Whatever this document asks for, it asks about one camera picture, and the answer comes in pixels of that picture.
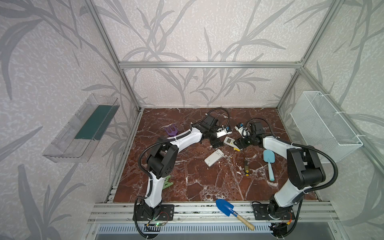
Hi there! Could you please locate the white remote control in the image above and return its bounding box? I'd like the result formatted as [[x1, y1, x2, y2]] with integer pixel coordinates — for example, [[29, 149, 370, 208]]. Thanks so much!
[[205, 149, 224, 167], [224, 137, 239, 149]]

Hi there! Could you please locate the black yellow screwdriver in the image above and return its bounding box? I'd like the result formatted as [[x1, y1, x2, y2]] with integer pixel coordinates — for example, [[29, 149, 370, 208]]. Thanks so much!
[[244, 160, 250, 176]]

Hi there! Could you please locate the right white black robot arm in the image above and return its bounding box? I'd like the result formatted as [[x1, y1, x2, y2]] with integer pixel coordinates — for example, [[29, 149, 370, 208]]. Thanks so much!
[[235, 119, 339, 220]]

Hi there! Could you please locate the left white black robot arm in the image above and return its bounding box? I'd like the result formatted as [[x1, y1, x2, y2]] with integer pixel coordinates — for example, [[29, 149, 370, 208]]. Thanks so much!
[[133, 114, 232, 221]]

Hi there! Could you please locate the light blue spatula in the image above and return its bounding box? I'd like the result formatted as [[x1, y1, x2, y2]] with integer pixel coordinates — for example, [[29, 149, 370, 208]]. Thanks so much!
[[263, 150, 275, 182]]

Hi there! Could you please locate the purple toy garden fork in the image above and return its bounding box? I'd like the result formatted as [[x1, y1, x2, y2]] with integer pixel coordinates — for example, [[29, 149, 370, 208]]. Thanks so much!
[[165, 124, 179, 137]]

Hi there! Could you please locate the green plastic hanger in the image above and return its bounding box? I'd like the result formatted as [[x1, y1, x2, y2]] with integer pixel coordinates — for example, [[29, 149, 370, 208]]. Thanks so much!
[[163, 175, 174, 190]]

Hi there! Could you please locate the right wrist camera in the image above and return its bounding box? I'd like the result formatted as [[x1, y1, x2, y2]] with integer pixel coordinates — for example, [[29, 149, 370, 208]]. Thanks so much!
[[235, 123, 250, 138]]

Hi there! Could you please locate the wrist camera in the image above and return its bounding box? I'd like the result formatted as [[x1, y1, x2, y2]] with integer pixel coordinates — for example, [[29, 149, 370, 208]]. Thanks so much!
[[235, 123, 250, 138], [216, 126, 232, 138]]

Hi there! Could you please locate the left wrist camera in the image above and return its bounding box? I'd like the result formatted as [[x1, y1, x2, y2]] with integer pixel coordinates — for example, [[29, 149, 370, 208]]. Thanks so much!
[[216, 126, 232, 138]]

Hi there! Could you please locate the white wire basket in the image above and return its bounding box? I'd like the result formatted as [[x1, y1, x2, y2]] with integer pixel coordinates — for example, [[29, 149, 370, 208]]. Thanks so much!
[[291, 91, 363, 162]]

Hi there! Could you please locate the blue shovel wooden handle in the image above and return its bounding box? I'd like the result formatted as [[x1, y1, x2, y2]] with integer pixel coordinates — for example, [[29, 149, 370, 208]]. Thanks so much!
[[216, 199, 255, 231]]

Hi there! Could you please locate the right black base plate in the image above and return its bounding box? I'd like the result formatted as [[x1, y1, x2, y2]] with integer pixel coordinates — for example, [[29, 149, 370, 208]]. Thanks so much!
[[252, 202, 296, 222]]

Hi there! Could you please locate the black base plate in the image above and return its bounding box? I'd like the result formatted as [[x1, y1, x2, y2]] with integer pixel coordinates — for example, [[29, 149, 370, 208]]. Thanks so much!
[[252, 202, 296, 222], [133, 204, 175, 221]]

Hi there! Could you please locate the aluminium front rail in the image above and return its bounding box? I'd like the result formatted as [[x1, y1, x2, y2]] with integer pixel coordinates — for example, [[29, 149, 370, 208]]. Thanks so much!
[[88, 201, 340, 224]]

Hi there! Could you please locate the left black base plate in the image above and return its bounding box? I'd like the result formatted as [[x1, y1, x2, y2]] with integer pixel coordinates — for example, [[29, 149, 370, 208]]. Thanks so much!
[[133, 204, 175, 221]]

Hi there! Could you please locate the clear plastic wall bin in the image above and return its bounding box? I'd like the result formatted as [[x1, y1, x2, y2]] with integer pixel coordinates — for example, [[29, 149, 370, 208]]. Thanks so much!
[[43, 94, 120, 163]]

